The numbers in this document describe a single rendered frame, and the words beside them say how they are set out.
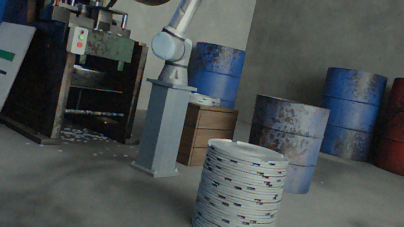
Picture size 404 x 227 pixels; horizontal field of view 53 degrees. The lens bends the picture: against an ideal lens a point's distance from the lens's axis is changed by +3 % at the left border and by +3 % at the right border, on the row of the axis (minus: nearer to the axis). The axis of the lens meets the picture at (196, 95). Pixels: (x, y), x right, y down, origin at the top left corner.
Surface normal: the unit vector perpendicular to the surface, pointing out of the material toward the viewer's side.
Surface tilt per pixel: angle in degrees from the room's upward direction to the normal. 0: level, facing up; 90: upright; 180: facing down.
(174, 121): 90
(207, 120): 90
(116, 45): 90
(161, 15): 90
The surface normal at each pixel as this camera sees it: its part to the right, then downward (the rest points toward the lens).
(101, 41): 0.73, 0.19
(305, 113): 0.10, 0.11
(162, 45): -0.41, 0.09
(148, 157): -0.61, -0.08
